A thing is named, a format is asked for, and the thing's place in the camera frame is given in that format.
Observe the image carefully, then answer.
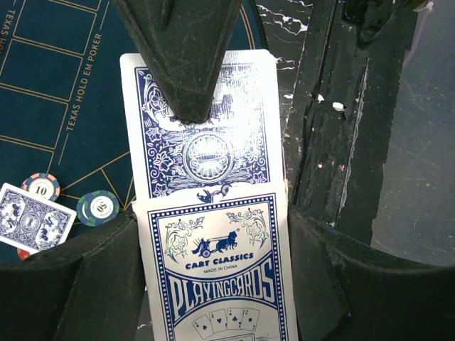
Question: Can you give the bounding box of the deck of playing cards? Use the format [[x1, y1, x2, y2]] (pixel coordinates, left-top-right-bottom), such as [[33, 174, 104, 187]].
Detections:
[[120, 49, 282, 202]]

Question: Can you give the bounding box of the dealt face-down playing card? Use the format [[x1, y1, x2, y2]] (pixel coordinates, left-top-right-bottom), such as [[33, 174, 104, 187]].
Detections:
[[1, 183, 77, 254]]

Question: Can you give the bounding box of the blue playing card box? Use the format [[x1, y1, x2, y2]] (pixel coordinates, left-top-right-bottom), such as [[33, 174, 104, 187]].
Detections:
[[133, 180, 299, 340]]

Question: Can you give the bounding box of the blue white poker chip stack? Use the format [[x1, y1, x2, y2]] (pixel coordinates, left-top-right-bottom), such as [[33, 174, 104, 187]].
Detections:
[[21, 173, 60, 201]]

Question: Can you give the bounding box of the round blue poker mat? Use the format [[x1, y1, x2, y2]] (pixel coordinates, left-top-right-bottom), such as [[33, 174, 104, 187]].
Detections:
[[0, 0, 266, 264]]

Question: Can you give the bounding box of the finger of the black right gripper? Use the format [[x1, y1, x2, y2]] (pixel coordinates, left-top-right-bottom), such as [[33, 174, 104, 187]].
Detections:
[[114, 0, 242, 123]]

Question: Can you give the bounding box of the green poker chip stack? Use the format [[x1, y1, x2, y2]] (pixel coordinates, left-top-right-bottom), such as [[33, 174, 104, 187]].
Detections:
[[76, 190, 120, 227]]

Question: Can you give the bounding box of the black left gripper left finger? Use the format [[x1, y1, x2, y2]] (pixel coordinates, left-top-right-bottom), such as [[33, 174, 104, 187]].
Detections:
[[1, 211, 145, 340]]

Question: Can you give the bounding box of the orange poker chip stack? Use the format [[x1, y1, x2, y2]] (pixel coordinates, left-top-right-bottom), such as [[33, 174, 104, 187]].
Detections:
[[17, 248, 31, 261]]

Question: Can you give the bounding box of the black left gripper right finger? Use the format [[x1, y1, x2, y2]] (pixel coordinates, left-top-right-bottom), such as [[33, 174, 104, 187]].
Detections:
[[288, 206, 454, 340]]

